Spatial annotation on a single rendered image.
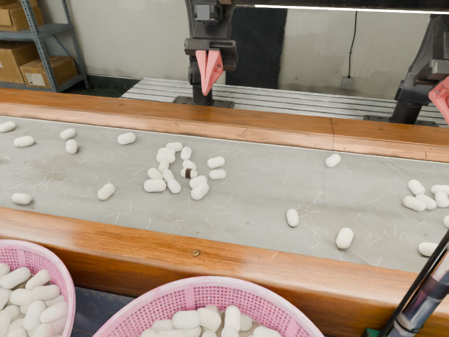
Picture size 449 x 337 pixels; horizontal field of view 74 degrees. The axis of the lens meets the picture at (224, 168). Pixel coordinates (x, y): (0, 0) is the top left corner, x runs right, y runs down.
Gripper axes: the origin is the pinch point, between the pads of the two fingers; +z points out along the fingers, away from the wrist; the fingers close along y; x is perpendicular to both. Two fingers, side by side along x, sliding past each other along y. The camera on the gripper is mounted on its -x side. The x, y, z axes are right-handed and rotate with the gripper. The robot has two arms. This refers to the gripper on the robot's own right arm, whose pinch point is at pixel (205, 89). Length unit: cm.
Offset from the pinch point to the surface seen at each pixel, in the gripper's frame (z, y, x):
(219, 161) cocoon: 13.5, 4.6, 2.4
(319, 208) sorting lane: 20.5, 22.9, -1.2
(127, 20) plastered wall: -135, -114, 143
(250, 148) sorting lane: 8.0, 9.7, 9.0
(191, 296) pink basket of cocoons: 34.9, 6.7, -14.3
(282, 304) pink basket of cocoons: 33.8, 17.3, -15.7
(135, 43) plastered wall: -124, -111, 157
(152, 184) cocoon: 20.5, -5.1, -3.9
